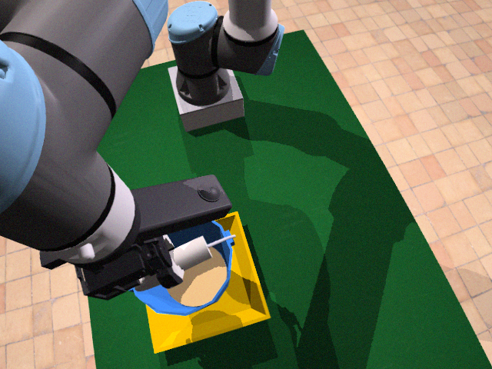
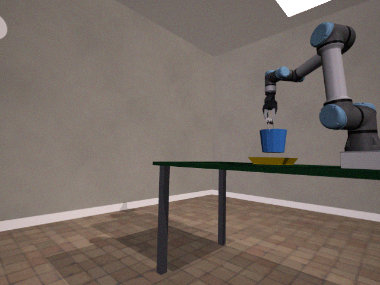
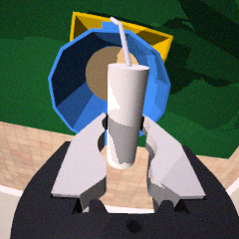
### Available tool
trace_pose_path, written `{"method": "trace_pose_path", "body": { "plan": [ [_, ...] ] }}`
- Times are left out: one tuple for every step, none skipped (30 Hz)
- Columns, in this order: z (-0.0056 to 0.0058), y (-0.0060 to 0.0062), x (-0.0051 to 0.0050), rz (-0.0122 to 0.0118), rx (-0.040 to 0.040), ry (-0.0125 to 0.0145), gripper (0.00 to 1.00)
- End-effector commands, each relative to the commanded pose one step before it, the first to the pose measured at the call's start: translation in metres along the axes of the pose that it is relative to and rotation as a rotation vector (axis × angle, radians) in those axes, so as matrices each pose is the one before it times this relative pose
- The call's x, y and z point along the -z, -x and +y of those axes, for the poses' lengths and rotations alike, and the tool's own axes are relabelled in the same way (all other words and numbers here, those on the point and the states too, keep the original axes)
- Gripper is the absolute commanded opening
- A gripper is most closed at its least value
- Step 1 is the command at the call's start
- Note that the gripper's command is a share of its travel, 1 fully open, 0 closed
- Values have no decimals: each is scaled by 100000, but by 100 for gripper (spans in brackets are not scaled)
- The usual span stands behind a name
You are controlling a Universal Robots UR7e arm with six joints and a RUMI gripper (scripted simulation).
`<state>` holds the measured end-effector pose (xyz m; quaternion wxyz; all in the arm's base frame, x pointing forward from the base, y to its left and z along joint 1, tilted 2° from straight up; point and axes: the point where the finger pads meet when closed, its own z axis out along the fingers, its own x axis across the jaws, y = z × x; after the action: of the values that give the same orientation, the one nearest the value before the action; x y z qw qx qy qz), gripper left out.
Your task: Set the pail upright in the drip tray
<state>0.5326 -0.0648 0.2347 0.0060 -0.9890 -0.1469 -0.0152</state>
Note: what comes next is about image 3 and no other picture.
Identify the yellow square tray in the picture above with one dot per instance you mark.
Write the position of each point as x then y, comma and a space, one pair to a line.
82, 22

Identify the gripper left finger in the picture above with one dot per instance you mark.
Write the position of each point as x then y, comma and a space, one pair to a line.
65, 184

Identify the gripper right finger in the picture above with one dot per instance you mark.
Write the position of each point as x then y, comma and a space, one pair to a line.
175, 173

